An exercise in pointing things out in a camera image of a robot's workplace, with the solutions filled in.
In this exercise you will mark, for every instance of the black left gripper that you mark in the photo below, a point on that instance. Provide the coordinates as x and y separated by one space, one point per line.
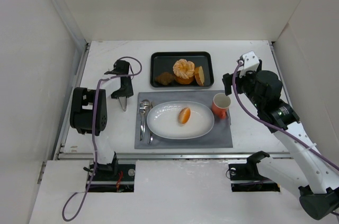
122 94

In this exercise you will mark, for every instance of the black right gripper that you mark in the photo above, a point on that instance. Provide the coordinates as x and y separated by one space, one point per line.
226 83

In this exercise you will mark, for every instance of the metal tongs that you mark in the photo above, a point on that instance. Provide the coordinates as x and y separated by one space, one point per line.
126 90

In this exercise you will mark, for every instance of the small oval sesame roll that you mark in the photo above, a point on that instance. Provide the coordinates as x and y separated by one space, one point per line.
184 115

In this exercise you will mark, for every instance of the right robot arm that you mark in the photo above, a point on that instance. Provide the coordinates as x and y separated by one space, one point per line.
317 186

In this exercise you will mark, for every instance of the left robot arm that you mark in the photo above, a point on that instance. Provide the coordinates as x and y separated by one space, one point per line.
89 112

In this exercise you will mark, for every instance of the sliced brown bread loaf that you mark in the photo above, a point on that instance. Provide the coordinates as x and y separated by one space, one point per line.
199 75

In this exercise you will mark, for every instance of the sesame twisted bread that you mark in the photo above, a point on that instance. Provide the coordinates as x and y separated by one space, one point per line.
184 69

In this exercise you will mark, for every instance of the orange cup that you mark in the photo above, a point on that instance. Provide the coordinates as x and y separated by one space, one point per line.
220 105

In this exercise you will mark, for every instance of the black rectangular tray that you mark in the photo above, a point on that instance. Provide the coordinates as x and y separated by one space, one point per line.
163 62

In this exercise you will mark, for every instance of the silver fork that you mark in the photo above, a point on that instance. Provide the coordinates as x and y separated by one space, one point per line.
150 140

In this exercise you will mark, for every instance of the silver spoon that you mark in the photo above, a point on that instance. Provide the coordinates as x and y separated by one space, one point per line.
143 107

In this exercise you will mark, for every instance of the brown chocolate croissant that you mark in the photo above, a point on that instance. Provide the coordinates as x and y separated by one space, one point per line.
165 78

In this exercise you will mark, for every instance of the smooth orange round bun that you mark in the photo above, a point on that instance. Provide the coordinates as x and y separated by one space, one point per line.
184 81

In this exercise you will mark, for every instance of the grey cloth placemat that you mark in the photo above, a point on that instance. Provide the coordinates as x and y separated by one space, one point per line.
218 137

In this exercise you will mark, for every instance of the white oval plate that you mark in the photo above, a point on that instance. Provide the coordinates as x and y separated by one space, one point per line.
164 120

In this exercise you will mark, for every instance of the white front cover board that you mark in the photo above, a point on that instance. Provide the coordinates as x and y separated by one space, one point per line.
166 191

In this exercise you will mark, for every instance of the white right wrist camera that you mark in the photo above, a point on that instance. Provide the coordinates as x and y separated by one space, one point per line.
249 61

